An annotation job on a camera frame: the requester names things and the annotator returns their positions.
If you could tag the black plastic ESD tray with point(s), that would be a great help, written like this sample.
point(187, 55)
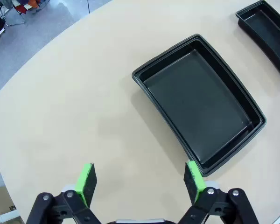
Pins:
point(266, 35)
point(196, 105)

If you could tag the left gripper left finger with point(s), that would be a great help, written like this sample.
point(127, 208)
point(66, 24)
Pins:
point(84, 184)

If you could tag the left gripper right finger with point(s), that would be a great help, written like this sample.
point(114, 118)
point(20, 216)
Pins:
point(193, 179)

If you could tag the orange red garment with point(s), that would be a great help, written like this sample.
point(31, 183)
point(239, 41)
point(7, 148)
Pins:
point(25, 9)

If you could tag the metal frame chair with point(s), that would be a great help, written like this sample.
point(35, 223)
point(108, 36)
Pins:
point(20, 14)

